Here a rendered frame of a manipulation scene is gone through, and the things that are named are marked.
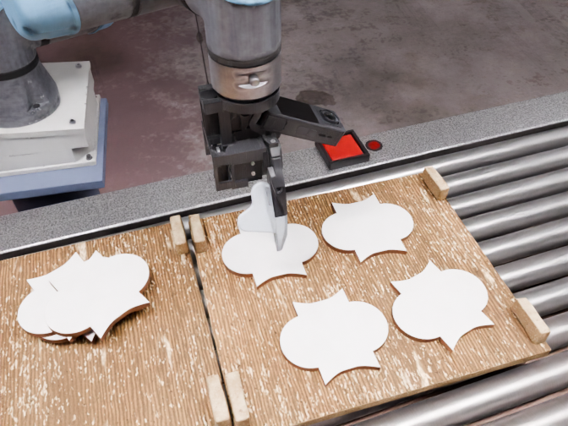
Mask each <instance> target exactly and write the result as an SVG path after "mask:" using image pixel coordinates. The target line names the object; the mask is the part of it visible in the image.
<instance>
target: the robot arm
mask: <svg viewBox="0 0 568 426"><path fill-rule="evenodd" d="M177 5H183V6H184V7H185V8H187V9H188V10H190V11H191V12H193V13H194V14H196V15H198V16H200V17H201V18H202V19H203V20H204V23H205V37H206V45H207V52H208V58H209V66H210V81H211V84H208V85H198V90H199V102H200V108H201V114H202V120H203V121H201V124H202V130H203V136H204V142H205V154H206V155H211V157H212V163H213V170H214V174H213V175H214V179H215V182H216V192H217V191H222V190H226V189H230V188H231V189H236V188H244V187H248V186H249V182H250V181H254V180H259V179H262V176H263V175H267V183H265V182H258V183H256V184H255V185H254V186H253V187H252V189H251V197H252V204H251V206H250V207H249V208H248V209H247V210H245V211H244V212H243V213H242V214H240V215H239V216H238V226H239V228H240V229H241V230H243V231H245V232H273V233H274V236H275V241H276V251H281V250H282V249H283V246H284V243H285V241H286V238H287V195H286V187H285V181H284V176H283V171H282V169H283V161H282V151H281V144H280V141H279V138H280V136H281V134H285V135H288V136H292V137H296V138H300V139H306V140H310V141H313V142H318V143H321V144H325V145H332V146H337V144H338V143H339V141H340V140H341V137H342V136H343V134H344V133H345V132H346V130H345V128H344V127H343V125H342V123H341V121H340V118H339V117H338V116H337V115H336V113H335V112H334V111H332V110H329V109H325V108H322V107H319V106H313V105H310V104H307V103H303V102H301V101H295V100H292V99H288V98H285V97H282V96H280V84H281V0H0V128H21V127H25V126H29V125H31V124H34V123H38V122H40V121H42V120H43V119H45V118H47V117H49V116H50V115H52V114H53V113H54V112H55V111H56V110H57V108H58V106H59V104H60V100H61V98H60V94H59V91H58V87H57V84H56V82H55V81H54V80H53V78H52V76H51V75H50V74H49V73H48V72H47V70H46V69H45V67H44V66H43V65H42V63H41V61H40V60H39V58H38V54H37V51H36V48H37V47H39V46H45V45H48V44H52V43H54V42H58V41H64V40H67V39H70V38H74V37H76V36H82V35H86V34H94V33H96V32H97V31H98V30H103V29H105V28H107V27H109V26H111V25H112V24H113V22H116V21H119V20H122V19H128V18H131V17H136V16H139V15H142V14H148V13H152V12H155V11H158V10H162V9H165V8H170V7H174V6H177ZM231 176H232V177H231ZM266 191H267V193H266ZM267 196H268V198H267ZM268 200H269V203H268ZM269 204H270V205H269Z"/></svg>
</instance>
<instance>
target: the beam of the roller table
mask: <svg viewBox="0 0 568 426"><path fill-rule="evenodd" d="M564 126H568V91H564V92H560V93H556V94H553V95H548V96H541V97H538V98H533V99H530V100H525V101H519V102H514V103H511V104H506V105H503V106H496V107H491V108H488V109H483V110H480V111H475V112H469V113H465V114H461V115H457V116H453V117H446V118H441V119H438V120H434V121H430V122H426V123H419V124H415V125H411V126H407V127H403V128H396V129H392V130H388V131H385V132H380V133H376V134H369V135H365V136H361V137H359V139H360V140H361V141H362V143H363V145H364V146H365V144H366V142H367V141H369V140H378V141H379V142H380V143H381V144H382V145H383V147H382V149H381V150H378V151H371V150H368V149H367V148H366V146H365V148H366V149H367V151H368V152H369V154H370V157H369V161H367V162H364V163H359V164H356V165H352V166H348V167H342V168H338V169H334V170H330V169H329V167H328V166H327V165H326V163H325V161H324V159H323V157H322V156H321V154H320V153H319V151H318V149H317V147H316V146H315V147H312V148H308V149H303V150H296V151H293V152H288V153H285V154H282V161H283V169H282V171H283V176H284V181H285V187H286V193H287V192H292V191H295V190H299V189H302V188H309V187H313V186H316V185H320V184H323V183H330V182H334V181H337V180H341V179H345V178H351V177H355V176H358V175H363V174H366V173H370V172H376V171H380V170H384V169H387V168H391V167H398V166H401V165H405V164H408V163H412V162H416V161H422V160H426V159H429V158H434V157H437V156H443V155H448V154H451V153H455V152H458V151H462V150H469V149H472V148H476V147H479V146H484V145H490V144H493V143H497V142H501V141H505V140H508V139H514V138H519V137H522V136H526V135H529V134H536V133H540V132H543V131H547V130H550V129H555V128H561V127H564ZM213 174H214V170H213V169H212V170H208V171H204V172H197V173H193V174H189V175H185V176H181V177H175V178H170V179H166V180H162V181H158V182H154V183H147V184H143V185H139V186H135V187H132V188H125V189H120V190H117V191H112V192H109V193H104V194H98V195H93V196H90V197H85V198H82V199H75V200H70V201H67V202H62V203H59V204H55V205H48V206H44V207H40V208H36V209H32V210H25V211H21V212H17V213H13V214H9V215H5V216H0V260H4V259H11V258H14V257H18V256H21V255H25V254H32V253H35V252H39V251H42V250H47V249H53V248H56V247H60V246H64V245H68V244H71V243H77V242H82V241H85V240H89V239H92V238H99V237H103V236H106V235H110V234H114V233H118V232H124V231H127V230H132V229H135V228H139V227H145V226H149V225H153V224H156V223H160V222H164V221H170V217H171V216H177V215H180V216H181V217H185V216H189V215H194V214H199V213H203V212H206V211H210V210H216V209H220V208H224V207H228V206H231V205H238V204H242V203H245V202H249V201H252V197H251V189H252V187H253V186H254V185H255V184H256V183H258V182H265V183H267V175H263V176H262V179H259V180H254V181H250V182H248V187H244V188H236V189H231V188H230V189H226V190H222V191H217V192H216V182H215V179H214V175H213Z"/></svg>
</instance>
